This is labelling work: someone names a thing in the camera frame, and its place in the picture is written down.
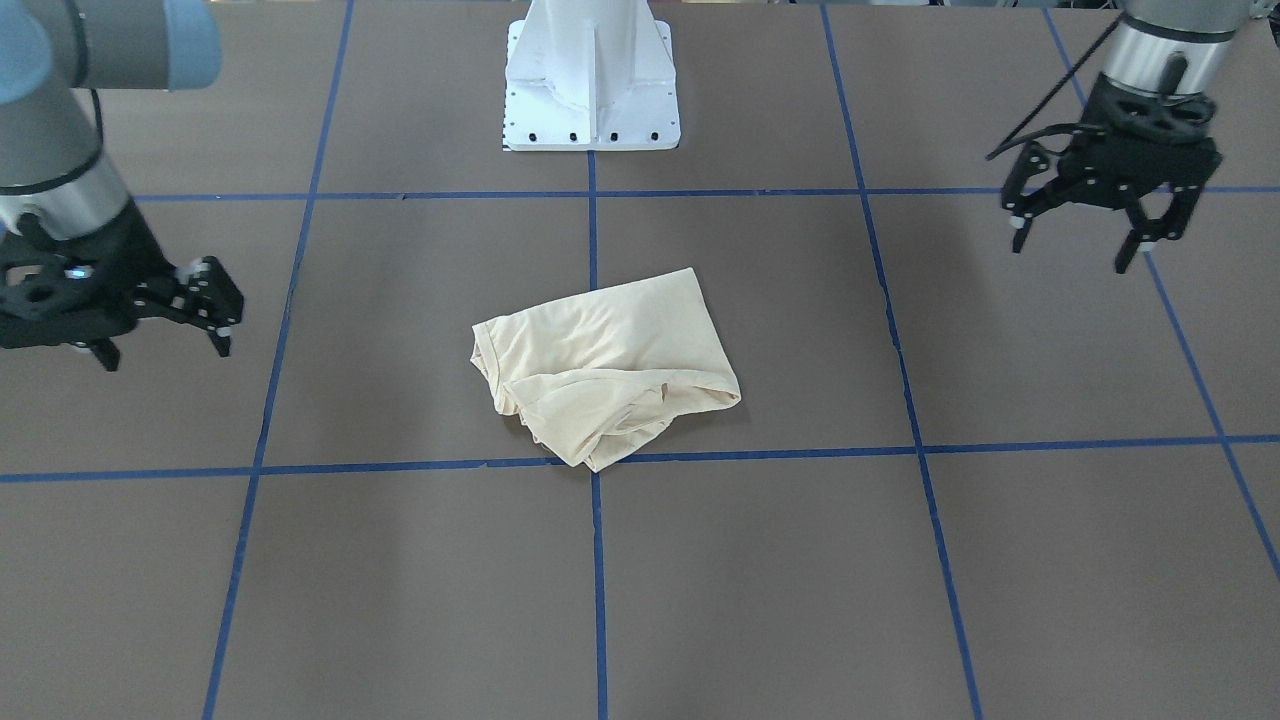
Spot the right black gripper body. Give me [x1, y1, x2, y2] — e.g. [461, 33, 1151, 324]
[1, 201, 177, 351]

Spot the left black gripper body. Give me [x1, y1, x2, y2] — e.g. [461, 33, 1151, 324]
[1060, 74, 1222, 213]

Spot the cream long sleeve shirt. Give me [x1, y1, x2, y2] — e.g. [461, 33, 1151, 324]
[470, 268, 742, 471]

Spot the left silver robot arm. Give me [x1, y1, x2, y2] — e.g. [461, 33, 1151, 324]
[997, 1, 1251, 274]

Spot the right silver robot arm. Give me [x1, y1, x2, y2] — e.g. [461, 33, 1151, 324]
[1, 1, 244, 372]

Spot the black camera cable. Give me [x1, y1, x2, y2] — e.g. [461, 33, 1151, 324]
[984, 10, 1121, 161]

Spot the white pedestal column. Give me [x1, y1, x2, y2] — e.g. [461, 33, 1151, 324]
[502, 1, 682, 152]

